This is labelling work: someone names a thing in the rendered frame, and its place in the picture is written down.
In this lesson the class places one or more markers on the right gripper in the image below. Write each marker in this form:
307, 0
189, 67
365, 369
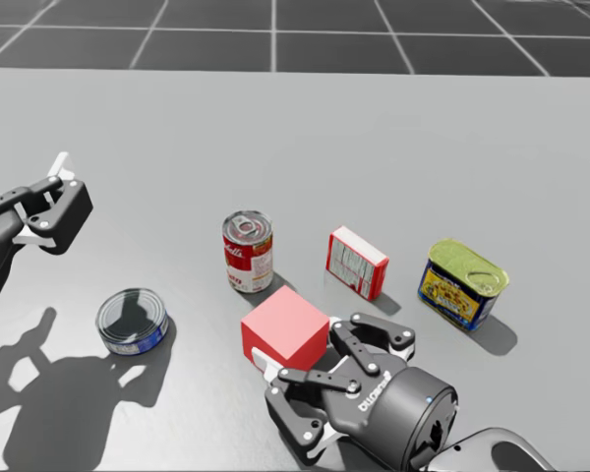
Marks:
398, 408

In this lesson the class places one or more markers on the red and white can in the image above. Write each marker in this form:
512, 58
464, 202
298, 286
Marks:
248, 255

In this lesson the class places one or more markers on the blue flat can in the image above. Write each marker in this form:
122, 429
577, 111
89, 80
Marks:
133, 322

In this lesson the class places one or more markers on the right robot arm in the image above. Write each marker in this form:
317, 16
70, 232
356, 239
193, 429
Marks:
472, 450

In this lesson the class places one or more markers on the red and white carton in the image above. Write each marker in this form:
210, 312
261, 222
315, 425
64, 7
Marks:
356, 263

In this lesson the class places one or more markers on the pink cube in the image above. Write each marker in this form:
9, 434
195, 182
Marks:
285, 324

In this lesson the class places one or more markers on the green and blue rectangular can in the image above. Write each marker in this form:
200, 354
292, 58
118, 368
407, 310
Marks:
459, 285

